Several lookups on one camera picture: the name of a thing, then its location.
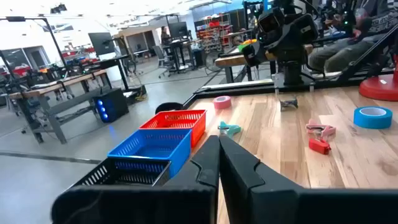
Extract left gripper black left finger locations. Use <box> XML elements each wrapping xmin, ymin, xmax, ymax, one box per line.
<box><xmin>51</xmin><ymin>135</ymin><xmax>221</xmax><ymax>224</ymax></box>

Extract seated person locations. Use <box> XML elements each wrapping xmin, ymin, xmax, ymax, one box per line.
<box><xmin>307</xmin><ymin>0</ymin><xmax>398</xmax><ymax>74</ymax></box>

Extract black metal gantry frame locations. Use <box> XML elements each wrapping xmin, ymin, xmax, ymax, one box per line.
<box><xmin>0</xmin><ymin>16</ymin><xmax>70</xmax><ymax>78</ymax></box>

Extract black plastic basket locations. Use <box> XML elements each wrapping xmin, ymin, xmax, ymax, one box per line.
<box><xmin>67</xmin><ymin>157</ymin><xmax>172</xmax><ymax>191</ymax></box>

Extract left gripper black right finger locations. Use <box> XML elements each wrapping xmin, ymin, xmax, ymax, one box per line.
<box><xmin>219</xmin><ymin>135</ymin><xmax>398</xmax><ymax>224</ymax></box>

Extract blue plastic basket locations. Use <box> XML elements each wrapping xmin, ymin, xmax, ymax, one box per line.
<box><xmin>107</xmin><ymin>128</ymin><xmax>193</xmax><ymax>179</ymax></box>

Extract red mini stapler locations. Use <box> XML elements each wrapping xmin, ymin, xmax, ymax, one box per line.
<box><xmin>308</xmin><ymin>138</ymin><xmax>332</xmax><ymax>156</ymax></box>

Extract black domed object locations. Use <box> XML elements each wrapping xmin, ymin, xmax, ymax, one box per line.
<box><xmin>155</xmin><ymin>101</ymin><xmax>184</xmax><ymax>115</ymax></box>

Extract pink staple remover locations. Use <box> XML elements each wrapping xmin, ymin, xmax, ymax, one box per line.
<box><xmin>305</xmin><ymin>119</ymin><xmax>337</xmax><ymax>141</ymax></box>

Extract black table frame rail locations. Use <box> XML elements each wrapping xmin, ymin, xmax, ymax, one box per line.
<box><xmin>182</xmin><ymin>67</ymin><xmax>398</xmax><ymax>109</ymax></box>

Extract black staple remover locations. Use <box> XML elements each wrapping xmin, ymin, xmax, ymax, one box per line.
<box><xmin>279</xmin><ymin>97</ymin><xmax>299</xmax><ymax>112</ymax></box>

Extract black ceiling fixture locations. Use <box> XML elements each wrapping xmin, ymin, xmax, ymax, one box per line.
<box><xmin>50</xmin><ymin>3</ymin><xmax>68</xmax><ymax>14</ymax></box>

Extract wooden top table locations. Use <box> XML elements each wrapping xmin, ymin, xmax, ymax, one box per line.
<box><xmin>214</xmin><ymin>43</ymin><xmax>314</xmax><ymax>84</ymax></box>

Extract black standing desk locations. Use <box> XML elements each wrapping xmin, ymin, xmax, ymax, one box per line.
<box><xmin>163</xmin><ymin>37</ymin><xmax>205</xmax><ymax>74</ymax></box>

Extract red round stand base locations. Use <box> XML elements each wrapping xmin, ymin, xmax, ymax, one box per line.
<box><xmin>358</xmin><ymin>52</ymin><xmax>398</xmax><ymax>102</ymax></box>

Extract black monitor on arm mount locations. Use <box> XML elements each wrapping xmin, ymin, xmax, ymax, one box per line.
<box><xmin>88</xmin><ymin>32</ymin><xmax>116</xmax><ymax>57</ymax></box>

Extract grey office chair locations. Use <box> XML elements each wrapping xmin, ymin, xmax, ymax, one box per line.
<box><xmin>152</xmin><ymin>45</ymin><xmax>175</xmax><ymax>79</ymax></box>

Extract red plastic basket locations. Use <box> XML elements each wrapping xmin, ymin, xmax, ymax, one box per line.
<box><xmin>139</xmin><ymin>109</ymin><xmax>208</xmax><ymax>149</ymax></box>

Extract shelf with red bins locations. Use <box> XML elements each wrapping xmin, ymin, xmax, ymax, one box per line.
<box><xmin>195</xmin><ymin>12</ymin><xmax>234</xmax><ymax>54</ymax></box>

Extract black desk monitor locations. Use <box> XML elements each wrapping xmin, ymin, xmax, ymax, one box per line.
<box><xmin>167</xmin><ymin>21</ymin><xmax>189</xmax><ymax>40</ymax></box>

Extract pink tape roll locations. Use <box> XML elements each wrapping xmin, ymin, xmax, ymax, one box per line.
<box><xmin>213</xmin><ymin>95</ymin><xmax>233</xmax><ymax>110</ymax></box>

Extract teal staple remover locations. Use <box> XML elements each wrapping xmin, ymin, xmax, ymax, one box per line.
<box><xmin>217</xmin><ymin>121</ymin><xmax>242</xmax><ymax>138</ymax></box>

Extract wooden top workbench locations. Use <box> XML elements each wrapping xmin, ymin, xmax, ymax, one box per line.
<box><xmin>8</xmin><ymin>69</ymin><xmax>113</xmax><ymax>146</ymax></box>

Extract black computer tower blue lights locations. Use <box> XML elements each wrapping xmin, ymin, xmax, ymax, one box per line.
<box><xmin>93</xmin><ymin>88</ymin><xmax>130</xmax><ymax>124</ymax></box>

